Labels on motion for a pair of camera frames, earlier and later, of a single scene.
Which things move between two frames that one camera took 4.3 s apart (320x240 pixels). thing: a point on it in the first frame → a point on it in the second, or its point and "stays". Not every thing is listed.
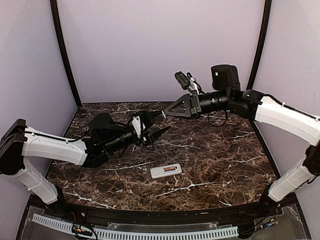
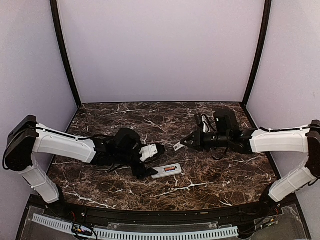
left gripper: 152,138 → 141,172
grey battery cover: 163,114 → 178,146
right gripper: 191,105 → 198,143
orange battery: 170,168 stays
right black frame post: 261,44 stays
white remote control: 166,171 stays
